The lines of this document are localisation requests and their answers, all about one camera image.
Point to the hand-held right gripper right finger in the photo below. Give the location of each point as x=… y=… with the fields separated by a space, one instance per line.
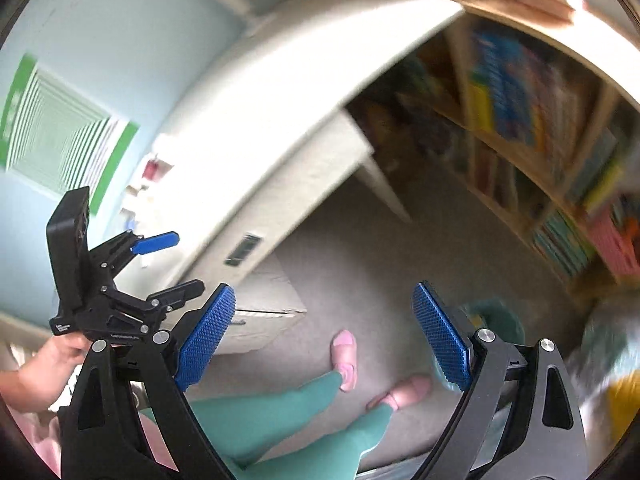
x=440 y=335

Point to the small pink packet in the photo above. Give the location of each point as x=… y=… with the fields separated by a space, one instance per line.
x=152 y=167

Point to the wooden bookshelf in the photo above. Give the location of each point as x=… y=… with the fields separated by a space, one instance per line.
x=505 y=146

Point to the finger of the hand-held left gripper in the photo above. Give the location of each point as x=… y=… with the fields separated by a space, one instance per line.
x=175 y=291
x=155 y=242

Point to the row of teal books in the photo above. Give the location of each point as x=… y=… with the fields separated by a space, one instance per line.
x=562 y=245

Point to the person's right leg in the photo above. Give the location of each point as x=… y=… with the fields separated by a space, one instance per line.
x=320 y=450

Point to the person's left forearm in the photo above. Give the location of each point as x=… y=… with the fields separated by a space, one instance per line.
x=25 y=385

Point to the person's left hand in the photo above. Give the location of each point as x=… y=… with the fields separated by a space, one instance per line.
x=65 y=349

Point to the person's leg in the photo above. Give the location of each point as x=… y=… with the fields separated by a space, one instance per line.
x=270 y=410
x=320 y=450

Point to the row of colourful books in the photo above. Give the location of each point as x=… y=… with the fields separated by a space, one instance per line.
x=520 y=90

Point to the pink slipper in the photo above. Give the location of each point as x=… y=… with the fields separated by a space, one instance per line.
x=402 y=392
x=346 y=355

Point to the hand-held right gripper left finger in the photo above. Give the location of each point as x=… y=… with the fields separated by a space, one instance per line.
x=205 y=335

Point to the pink cloth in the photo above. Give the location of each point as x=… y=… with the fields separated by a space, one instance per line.
x=25 y=440

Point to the pink box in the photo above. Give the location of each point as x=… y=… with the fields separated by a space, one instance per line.
x=612 y=240

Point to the row of thin books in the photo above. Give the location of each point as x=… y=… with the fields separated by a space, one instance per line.
x=495 y=180

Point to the person's left leg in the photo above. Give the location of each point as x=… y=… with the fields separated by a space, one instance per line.
x=270 y=410

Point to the teal bin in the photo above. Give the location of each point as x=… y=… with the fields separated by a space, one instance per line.
x=500 y=317

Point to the colourful patterned bag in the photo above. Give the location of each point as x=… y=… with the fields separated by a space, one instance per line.
x=600 y=350

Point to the white desk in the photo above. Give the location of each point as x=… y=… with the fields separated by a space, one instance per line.
x=260 y=110

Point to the green striped wall poster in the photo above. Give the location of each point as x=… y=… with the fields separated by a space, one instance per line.
x=60 y=135

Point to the cardboard box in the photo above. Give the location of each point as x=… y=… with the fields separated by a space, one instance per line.
x=270 y=295

